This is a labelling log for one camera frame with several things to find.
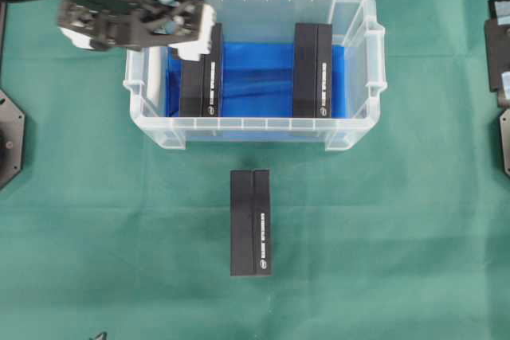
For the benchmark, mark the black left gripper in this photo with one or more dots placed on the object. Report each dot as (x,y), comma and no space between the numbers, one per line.
(184,25)

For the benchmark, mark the black realsense box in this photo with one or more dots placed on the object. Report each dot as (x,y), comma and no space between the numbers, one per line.
(201,81)
(312,71)
(250,223)

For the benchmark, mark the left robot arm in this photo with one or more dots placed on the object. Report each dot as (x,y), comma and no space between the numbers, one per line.
(99,25)

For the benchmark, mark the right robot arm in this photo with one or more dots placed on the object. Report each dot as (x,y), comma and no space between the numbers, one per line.
(496,34)

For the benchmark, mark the blue cloth in case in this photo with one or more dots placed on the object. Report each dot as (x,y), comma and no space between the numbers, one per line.
(257,81)

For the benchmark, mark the clear plastic storage case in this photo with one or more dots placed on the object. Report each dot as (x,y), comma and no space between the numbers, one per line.
(354,26)

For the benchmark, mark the green table cloth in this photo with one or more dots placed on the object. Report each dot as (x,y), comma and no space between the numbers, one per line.
(404,236)

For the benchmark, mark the black table frame rail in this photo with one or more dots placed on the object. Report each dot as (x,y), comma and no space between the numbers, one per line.
(3,8)

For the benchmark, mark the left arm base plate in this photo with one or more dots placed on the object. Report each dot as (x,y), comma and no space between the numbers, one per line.
(12,137)

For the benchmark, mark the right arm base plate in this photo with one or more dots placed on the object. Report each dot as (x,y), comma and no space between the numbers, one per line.
(504,123)

